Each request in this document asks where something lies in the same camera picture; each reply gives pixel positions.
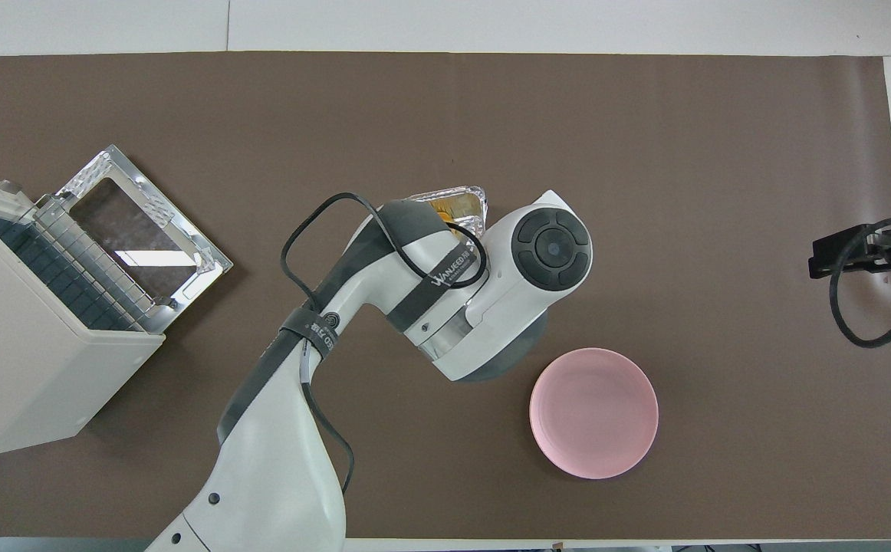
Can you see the golden ridged bread loaf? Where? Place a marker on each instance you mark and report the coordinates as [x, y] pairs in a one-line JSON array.
[[453, 207]]

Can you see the aluminium foil tray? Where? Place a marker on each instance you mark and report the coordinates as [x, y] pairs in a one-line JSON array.
[[481, 222]]

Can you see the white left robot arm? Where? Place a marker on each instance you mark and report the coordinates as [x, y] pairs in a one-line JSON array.
[[277, 475]]

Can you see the cream toaster oven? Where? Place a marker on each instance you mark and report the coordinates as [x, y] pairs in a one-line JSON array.
[[24, 368]]

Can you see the glass oven door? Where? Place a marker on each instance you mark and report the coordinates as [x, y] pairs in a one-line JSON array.
[[139, 230]]

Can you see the pink round plate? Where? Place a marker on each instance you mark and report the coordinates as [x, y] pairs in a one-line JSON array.
[[593, 412]]

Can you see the brown table mat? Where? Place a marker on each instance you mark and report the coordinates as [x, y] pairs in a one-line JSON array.
[[445, 100]]

